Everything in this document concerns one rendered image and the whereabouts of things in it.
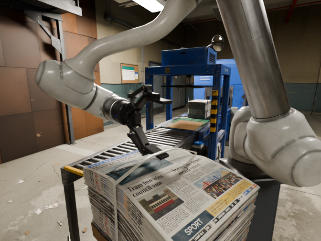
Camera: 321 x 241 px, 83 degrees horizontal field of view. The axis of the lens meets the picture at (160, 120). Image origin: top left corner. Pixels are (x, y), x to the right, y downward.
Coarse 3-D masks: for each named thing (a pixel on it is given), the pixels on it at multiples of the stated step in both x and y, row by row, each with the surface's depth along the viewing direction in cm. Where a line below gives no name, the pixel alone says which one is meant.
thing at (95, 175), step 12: (120, 156) 61; (132, 156) 59; (144, 156) 57; (84, 168) 54; (96, 168) 51; (108, 168) 49; (120, 168) 48; (96, 180) 47; (96, 192) 50; (96, 204) 51; (108, 204) 44; (96, 216) 52; (108, 216) 45; (96, 228) 54; (108, 228) 47; (108, 240) 48
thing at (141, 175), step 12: (180, 156) 56; (192, 156) 56; (144, 168) 47; (156, 168) 47; (168, 168) 47; (108, 180) 42; (132, 180) 41; (144, 180) 41; (108, 192) 42; (120, 192) 38; (120, 204) 39; (120, 216) 40; (120, 228) 41; (120, 240) 42
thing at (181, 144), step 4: (196, 132) 206; (188, 136) 192; (192, 136) 192; (196, 136) 204; (184, 140) 179; (188, 140) 181; (192, 140) 192; (196, 140) 206; (176, 144) 167; (180, 144) 167; (184, 144) 173; (188, 144) 182; (192, 144) 194; (184, 148) 174; (188, 148) 184
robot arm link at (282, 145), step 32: (224, 0) 45; (256, 0) 43; (256, 32) 44; (256, 64) 46; (256, 96) 50; (256, 128) 52; (288, 128) 47; (256, 160) 57; (288, 160) 46; (320, 160) 44
